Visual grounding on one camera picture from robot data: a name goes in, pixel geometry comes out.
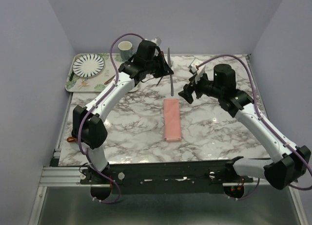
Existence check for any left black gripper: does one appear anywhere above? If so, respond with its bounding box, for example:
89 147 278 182
144 51 173 78

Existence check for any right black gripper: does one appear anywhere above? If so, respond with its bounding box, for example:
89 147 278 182
178 70 224 104

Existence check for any silver table knife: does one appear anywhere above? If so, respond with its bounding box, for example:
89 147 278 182
167 47 175 97

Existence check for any pink cloth napkin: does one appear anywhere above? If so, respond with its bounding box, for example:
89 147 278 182
163 98 182 142

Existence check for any black silver fork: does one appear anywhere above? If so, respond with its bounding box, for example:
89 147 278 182
156 59 173 86

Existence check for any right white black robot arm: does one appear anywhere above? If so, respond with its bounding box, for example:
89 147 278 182
179 64 311 190

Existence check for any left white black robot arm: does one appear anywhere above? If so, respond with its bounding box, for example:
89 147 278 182
72 38 174 184

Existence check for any green ceramic mug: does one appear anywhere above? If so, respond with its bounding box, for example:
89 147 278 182
118 41 134 61

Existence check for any copper knife on tray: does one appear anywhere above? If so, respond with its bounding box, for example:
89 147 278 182
104 76 116 86

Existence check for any striped white plate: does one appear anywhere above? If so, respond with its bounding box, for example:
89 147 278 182
72 54 105 78

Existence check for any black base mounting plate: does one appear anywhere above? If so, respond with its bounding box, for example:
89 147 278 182
80 160 253 195

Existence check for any leaf pattern serving tray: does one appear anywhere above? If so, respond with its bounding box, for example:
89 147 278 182
64 53 139 93

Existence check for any orange patterned teacup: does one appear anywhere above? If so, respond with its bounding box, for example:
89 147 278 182
66 137 76 143

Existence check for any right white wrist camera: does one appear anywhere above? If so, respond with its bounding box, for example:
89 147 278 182
188 58 206 84

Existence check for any aluminium rail frame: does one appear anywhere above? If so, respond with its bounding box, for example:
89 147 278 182
26 147 308 225

